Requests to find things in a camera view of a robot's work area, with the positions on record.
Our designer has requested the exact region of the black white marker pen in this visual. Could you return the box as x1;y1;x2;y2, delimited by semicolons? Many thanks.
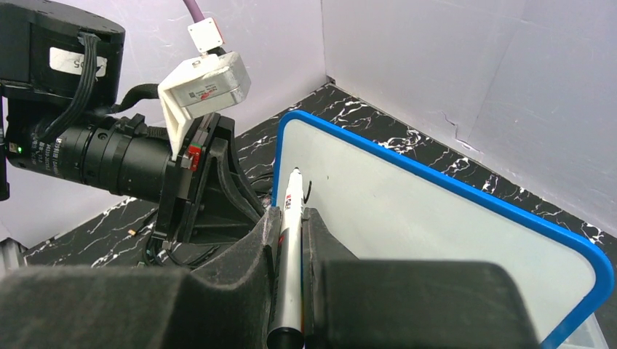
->
266;167;304;348

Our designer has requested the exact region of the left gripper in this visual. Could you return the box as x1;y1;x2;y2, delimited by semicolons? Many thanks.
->
154;113;265;246

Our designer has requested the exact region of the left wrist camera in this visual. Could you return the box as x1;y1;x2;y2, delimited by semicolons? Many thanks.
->
157;17;251;159

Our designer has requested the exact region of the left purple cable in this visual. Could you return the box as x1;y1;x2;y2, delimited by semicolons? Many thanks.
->
182;0;218;23

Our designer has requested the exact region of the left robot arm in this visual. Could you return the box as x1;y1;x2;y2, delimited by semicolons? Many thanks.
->
1;1;264;245

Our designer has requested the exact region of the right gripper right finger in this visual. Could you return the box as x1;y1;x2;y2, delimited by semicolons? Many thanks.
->
302;209;540;348

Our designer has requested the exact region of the blue framed whiteboard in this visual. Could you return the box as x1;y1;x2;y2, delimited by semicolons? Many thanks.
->
273;111;616;348

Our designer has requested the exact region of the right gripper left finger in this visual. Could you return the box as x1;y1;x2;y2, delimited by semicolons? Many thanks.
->
1;208;281;348

